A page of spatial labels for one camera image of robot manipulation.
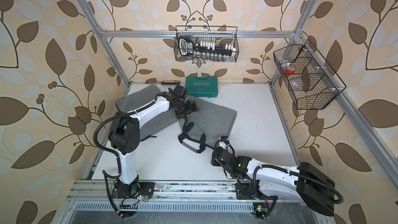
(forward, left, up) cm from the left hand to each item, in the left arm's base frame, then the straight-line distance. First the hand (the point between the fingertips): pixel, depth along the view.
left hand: (191, 109), depth 92 cm
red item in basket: (+10, -52, +22) cm, 58 cm away
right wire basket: (+5, -64, +17) cm, 66 cm away
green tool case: (+26, -5, -8) cm, 28 cm away
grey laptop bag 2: (-3, -14, -8) cm, 16 cm away
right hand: (-24, -12, -9) cm, 28 cm away
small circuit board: (-48, -35, -10) cm, 60 cm away
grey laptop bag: (+15, +41, -9) cm, 44 cm away
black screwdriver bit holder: (+33, +19, -9) cm, 39 cm away
